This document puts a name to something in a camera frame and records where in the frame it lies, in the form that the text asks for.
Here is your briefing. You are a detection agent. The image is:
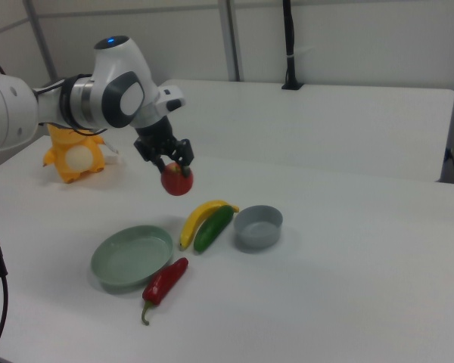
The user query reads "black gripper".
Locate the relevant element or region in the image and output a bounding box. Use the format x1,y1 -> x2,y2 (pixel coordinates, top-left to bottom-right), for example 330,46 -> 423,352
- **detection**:
132,116 -> 195,178

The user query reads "red apple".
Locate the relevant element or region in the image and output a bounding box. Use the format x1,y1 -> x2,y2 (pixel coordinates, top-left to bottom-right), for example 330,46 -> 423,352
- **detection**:
160,161 -> 195,197

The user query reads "small white tag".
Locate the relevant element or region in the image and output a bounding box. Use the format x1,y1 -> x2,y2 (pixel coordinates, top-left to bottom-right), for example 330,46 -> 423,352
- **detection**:
102,141 -> 124,166

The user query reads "yellow banana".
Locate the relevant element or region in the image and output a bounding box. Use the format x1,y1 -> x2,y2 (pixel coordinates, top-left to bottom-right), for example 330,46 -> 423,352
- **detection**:
179,199 -> 241,252

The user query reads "green cucumber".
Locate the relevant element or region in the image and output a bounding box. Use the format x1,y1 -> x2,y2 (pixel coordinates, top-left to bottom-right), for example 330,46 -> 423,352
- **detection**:
193,205 -> 235,253

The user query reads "yellow toy figure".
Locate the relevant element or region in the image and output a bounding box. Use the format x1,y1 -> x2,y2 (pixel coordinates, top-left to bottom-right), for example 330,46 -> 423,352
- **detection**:
42,123 -> 107,185

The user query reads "pale green plate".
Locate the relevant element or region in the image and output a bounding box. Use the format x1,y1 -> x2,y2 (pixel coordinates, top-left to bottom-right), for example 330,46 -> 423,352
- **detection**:
90,225 -> 175,295

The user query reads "grey round bowl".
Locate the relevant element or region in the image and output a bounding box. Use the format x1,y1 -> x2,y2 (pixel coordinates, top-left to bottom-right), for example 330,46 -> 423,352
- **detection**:
232,204 -> 285,253

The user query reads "red chili pepper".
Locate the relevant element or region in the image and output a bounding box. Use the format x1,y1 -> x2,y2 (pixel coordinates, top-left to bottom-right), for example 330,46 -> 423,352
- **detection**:
141,257 -> 190,326

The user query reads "wide aluminium partition post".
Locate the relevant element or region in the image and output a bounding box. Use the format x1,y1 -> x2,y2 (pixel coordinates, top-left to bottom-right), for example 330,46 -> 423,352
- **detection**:
216,0 -> 245,82

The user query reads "black camera pole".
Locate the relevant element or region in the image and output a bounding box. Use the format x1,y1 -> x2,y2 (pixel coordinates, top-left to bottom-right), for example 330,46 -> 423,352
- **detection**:
281,0 -> 305,91

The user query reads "thin aluminium partition post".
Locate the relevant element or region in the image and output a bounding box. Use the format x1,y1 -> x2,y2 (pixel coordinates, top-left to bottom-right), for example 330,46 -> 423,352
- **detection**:
23,0 -> 58,82

